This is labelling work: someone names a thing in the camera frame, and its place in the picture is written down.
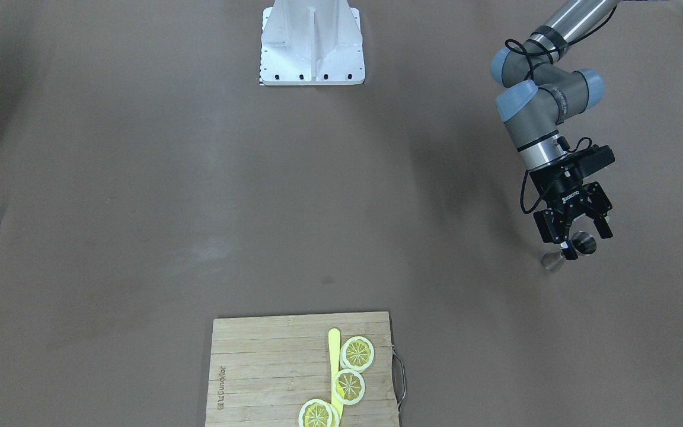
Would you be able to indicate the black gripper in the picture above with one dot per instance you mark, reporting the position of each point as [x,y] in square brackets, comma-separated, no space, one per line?
[562,191]

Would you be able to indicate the steel double jigger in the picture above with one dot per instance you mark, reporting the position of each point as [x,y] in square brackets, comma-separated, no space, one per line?
[581,243]

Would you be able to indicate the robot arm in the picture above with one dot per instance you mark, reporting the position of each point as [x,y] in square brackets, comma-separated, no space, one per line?
[538,97]

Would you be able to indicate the middle lemon slice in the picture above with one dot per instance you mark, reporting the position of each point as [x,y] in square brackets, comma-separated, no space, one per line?
[348,387]

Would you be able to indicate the far lemon slice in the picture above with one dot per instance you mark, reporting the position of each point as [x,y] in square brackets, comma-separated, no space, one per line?
[317,412]

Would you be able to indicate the wooden cutting board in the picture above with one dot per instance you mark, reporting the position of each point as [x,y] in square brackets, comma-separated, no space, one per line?
[263,369]

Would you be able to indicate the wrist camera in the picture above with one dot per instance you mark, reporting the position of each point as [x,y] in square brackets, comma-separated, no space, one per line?
[585,163]

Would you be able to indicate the lemon slice near handle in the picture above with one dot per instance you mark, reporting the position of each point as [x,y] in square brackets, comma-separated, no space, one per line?
[357,353]

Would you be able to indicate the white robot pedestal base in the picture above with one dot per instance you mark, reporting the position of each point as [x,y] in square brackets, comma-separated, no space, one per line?
[311,43]

